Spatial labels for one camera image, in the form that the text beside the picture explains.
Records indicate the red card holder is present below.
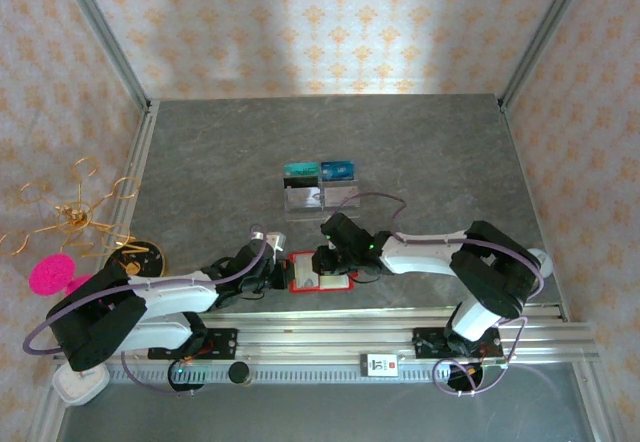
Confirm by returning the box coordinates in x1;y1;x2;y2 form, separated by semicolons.
288;250;358;296

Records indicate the pinkish silver credit card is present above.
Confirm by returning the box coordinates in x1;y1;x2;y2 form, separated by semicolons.
323;185;362;209

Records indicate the shiny silver credit card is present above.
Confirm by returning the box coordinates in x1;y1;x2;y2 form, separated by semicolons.
284;186;324;212

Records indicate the blue credit card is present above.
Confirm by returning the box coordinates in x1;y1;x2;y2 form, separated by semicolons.
320;160;358;183

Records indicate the clear acrylic card stand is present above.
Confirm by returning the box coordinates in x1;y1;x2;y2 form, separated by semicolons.
283;161;362;224

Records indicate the green credit card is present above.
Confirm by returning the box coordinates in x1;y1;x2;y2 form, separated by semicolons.
283;162;322;179

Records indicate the round black gold clock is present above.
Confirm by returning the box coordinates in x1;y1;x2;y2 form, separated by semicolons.
102;239;169;279

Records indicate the black round knob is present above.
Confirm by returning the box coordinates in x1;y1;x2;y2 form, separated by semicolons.
228;361;251;386

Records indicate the white label tag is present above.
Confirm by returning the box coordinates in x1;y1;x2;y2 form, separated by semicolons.
360;353;399;377

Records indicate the yellow can white lid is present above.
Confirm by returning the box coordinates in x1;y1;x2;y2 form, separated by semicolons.
529;247;555;278

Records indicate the flat round pink sponge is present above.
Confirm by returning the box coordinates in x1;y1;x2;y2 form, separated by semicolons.
28;255;76;297

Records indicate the white square clock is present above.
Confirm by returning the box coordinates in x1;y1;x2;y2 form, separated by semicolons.
52;364;110;407

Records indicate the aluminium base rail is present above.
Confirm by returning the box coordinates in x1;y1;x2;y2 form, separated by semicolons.
54;306;599;366

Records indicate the grey slotted cable duct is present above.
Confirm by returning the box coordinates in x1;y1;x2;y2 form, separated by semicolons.
107;366;451;386

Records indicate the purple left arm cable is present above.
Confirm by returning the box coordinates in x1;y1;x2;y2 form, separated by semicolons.
22;222;270;396

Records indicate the aluminium table edge rail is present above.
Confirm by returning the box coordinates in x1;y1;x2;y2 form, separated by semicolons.
29;100;162;442
498;99;619;442

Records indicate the gold wire ornament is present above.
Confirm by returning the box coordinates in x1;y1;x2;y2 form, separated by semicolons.
0;156;141;259

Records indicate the aluminium frame post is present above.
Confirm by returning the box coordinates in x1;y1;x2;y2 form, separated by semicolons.
52;0;154;113
499;0;596;111

